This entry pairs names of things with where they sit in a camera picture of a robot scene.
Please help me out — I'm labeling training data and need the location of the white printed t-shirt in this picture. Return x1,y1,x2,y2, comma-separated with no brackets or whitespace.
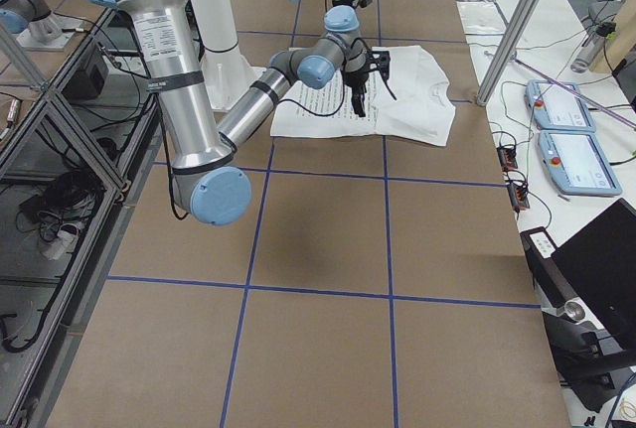
270,46,455,147

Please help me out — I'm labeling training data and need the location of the near orange usb hub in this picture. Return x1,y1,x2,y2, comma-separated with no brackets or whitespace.
507,181,530,213

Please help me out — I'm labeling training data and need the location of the purple rod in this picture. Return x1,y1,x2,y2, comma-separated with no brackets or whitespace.
511,58,636,132

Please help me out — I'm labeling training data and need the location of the white power strip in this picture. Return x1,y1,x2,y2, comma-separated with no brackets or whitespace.
40,226,79,260

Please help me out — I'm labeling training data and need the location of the transparent plastic bag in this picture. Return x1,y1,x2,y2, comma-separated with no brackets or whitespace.
456,0,509,37

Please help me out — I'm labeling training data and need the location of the teach pendant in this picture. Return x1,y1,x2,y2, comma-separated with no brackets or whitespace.
525,79,596,133
538,130,622,197

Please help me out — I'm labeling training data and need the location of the upper teach pendant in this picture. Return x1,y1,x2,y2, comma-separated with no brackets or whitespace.
525,79,596,133

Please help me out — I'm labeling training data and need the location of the clear plastic bottle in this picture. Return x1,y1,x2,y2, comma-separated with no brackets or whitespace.
570,31,605,73

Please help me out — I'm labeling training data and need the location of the lower teach pendant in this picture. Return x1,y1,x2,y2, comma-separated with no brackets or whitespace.
538,130,622,197

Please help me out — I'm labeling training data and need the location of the far orange usb hub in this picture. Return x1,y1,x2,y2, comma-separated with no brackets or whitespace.
497,146,519,172

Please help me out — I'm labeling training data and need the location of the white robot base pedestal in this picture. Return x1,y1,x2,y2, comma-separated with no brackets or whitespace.
190,0,257,111

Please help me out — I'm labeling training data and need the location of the orange usb hub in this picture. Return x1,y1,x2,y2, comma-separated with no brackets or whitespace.
497,146,519,172
507,181,530,213

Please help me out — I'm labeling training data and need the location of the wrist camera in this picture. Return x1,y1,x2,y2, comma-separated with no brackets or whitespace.
332,0,373,9
370,51,391,79

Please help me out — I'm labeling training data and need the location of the black labelled box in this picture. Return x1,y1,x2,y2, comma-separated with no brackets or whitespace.
520,226,586,324

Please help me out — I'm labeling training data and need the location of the black power adapter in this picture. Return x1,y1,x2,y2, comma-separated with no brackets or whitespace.
62,47,108,100

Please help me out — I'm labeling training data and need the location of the aluminium frame rack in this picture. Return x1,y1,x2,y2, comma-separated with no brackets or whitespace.
1,10,160,427

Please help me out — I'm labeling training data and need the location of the aluminium frame post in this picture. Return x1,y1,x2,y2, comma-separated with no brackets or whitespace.
476,0,540,106

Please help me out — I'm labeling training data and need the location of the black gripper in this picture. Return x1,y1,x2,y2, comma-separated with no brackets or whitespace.
342,51,373,117

